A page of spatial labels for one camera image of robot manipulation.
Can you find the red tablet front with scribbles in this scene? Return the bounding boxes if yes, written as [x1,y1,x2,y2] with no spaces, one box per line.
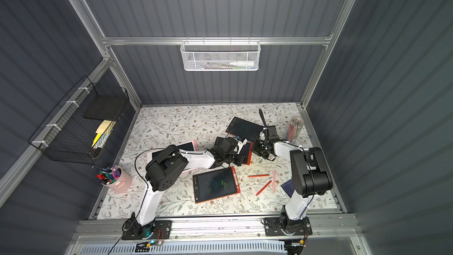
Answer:
[192,167,241,204]

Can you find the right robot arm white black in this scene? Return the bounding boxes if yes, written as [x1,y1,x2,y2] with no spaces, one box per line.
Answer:
[253,125,333,237]

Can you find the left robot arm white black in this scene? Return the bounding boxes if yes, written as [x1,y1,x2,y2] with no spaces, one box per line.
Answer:
[122,137,250,240]

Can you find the pink white writing tablet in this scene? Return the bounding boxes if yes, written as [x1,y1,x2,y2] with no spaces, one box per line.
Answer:
[146,140,201,178]

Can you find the red stylus diagonal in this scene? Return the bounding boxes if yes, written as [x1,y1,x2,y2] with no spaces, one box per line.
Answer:
[256,180,273,197]

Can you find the clear cup of pencils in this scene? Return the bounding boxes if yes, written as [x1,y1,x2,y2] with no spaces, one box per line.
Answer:
[287,116,304,142]

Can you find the dark blue notebook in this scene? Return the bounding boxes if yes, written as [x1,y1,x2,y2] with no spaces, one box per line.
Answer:
[281,179,295,198]

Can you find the white marker in basket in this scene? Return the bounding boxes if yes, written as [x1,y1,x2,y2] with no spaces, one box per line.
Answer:
[229,61,255,68]

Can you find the pink pen cup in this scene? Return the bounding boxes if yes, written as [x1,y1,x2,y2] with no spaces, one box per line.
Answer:
[92,166,133,193]

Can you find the yellow sticky notes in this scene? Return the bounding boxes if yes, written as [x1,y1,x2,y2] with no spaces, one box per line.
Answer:
[92,120,116,148]

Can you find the black pad in basket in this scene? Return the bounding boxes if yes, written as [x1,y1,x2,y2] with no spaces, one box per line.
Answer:
[83,96,127,121]

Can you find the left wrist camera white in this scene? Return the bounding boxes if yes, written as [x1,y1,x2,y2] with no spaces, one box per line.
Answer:
[235,136,248,154]

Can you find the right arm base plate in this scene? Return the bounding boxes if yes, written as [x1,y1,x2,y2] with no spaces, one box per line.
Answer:
[261,216,313,237]

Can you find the white wire mesh basket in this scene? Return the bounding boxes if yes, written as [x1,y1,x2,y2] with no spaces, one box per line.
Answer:
[180,41,261,72]

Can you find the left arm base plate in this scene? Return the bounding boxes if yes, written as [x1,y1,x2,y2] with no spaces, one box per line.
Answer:
[122,219,173,240]

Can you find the black wire wall basket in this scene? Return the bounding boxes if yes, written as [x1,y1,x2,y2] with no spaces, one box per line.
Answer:
[28,77,129,165]

